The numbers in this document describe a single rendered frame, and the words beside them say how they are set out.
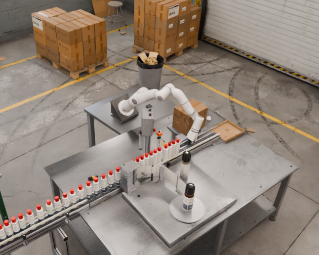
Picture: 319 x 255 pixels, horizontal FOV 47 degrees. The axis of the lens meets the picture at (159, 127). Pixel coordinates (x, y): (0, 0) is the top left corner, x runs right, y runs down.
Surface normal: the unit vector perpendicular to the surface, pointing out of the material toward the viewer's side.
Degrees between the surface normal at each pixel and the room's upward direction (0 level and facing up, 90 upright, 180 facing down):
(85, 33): 90
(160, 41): 91
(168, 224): 0
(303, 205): 0
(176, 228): 0
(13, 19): 90
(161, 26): 90
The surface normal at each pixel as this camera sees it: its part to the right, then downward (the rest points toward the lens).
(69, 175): 0.05, -0.80
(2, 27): 0.72, 0.44
